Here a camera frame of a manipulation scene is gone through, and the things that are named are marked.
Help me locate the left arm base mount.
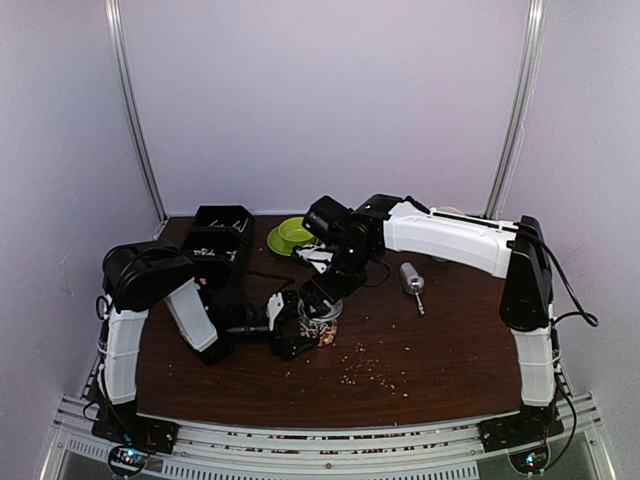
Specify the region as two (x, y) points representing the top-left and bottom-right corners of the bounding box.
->
(91, 401), (179, 479)

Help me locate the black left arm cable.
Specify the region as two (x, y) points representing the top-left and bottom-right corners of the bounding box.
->
(94, 249), (296, 321)

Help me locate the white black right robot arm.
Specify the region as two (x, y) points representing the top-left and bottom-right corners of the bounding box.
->
(299, 194), (556, 442)

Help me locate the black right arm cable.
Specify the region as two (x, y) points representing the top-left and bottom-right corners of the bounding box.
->
(409, 197), (600, 329)

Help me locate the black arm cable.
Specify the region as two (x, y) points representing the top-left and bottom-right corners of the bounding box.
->
(409, 197), (600, 329)
(94, 249), (296, 321)

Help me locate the green saucer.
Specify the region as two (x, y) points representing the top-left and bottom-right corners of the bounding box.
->
(267, 228), (319, 256)

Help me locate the black three-compartment candy tray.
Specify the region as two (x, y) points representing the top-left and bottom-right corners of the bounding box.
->
(180, 205), (255, 303)

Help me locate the right aluminium frame post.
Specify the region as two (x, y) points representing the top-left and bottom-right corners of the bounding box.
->
(483, 0), (547, 219)

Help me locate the green bowl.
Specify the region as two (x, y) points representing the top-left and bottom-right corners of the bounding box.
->
(277, 216), (314, 246)

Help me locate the front aluminium rail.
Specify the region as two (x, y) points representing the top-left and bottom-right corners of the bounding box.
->
(36, 408), (621, 479)

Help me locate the silver jar lid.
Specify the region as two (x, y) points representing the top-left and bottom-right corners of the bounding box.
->
(298, 300), (344, 322)

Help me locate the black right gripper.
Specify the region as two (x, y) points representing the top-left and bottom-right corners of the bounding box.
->
(300, 243), (374, 317)

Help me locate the aluminium frame post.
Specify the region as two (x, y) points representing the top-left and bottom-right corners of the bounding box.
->
(483, 0), (547, 219)
(104, 0), (168, 224)

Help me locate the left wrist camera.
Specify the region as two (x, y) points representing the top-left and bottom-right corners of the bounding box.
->
(266, 292), (285, 331)

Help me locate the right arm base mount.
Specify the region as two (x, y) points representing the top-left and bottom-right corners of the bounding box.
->
(478, 405), (564, 476)

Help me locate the silver metal scoop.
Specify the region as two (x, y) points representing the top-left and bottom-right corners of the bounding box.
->
(399, 262), (426, 316)

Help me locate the clear plastic jar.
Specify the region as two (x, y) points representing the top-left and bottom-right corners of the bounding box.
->
(299, 317), (338, 348)

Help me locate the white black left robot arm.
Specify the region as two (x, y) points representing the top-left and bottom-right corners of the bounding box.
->
(96, 240), (319, 444)

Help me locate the left aluminium frame post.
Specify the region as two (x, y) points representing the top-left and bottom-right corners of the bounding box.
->
(104, 0), (168, 224)

